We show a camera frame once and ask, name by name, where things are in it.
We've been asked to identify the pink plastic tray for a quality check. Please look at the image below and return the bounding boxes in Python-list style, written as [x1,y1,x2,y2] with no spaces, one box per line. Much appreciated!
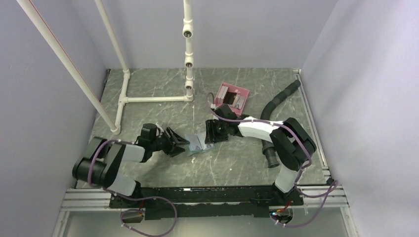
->
[214,82,250,116]

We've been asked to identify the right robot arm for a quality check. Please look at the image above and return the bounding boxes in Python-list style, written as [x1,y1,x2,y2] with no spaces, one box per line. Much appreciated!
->
[205,105,317,205]

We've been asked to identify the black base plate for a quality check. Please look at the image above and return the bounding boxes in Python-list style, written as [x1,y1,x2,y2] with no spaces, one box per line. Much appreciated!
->
[109,185,303,220]

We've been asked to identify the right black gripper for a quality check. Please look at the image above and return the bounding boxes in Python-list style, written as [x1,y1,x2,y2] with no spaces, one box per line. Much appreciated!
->
[205,119,228,145]

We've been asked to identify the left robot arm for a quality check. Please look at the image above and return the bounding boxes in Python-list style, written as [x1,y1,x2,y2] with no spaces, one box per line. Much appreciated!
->
[72,123,189,207]

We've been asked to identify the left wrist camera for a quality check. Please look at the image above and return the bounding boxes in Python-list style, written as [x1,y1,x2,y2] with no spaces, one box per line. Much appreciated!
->
[140,123,163,141]

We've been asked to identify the grey card stack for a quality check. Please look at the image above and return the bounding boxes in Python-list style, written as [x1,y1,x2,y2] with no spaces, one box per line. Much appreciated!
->
[215,85,228,104]

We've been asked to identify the green card holder wallet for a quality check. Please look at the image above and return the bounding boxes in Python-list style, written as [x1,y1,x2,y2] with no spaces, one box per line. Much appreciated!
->
[185,132,215,156]

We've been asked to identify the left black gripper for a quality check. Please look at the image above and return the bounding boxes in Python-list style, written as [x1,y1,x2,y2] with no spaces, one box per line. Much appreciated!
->
[151,127,189,158]

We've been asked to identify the black corrugated hose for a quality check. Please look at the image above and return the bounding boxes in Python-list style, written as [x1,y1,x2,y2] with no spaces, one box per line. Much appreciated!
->
[260,79,301,169]

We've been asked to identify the white pvc pipe frame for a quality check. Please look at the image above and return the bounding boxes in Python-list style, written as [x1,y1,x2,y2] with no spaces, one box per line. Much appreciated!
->
[17,0,195,135]

